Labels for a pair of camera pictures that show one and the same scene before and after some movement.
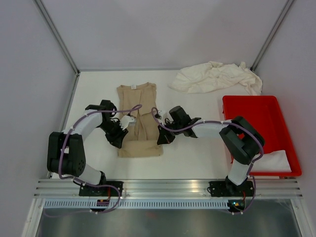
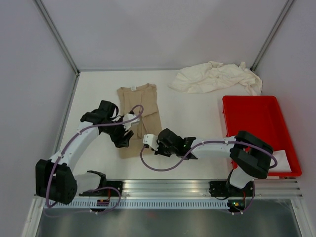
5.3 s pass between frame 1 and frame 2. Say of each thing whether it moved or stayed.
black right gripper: moved
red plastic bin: stayed
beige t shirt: stayed
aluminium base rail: stayed
